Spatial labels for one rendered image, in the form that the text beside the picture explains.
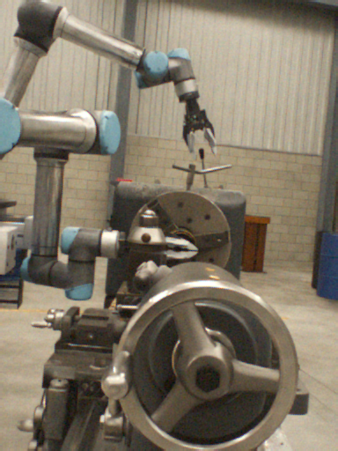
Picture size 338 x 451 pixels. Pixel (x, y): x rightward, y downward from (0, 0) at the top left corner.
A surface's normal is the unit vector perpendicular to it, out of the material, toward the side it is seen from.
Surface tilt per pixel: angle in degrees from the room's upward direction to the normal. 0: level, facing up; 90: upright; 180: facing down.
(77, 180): 90
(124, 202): 90
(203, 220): 90
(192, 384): 90
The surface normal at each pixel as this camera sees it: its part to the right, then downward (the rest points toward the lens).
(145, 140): 0.26, 0.07
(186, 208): 0.00, 0.05
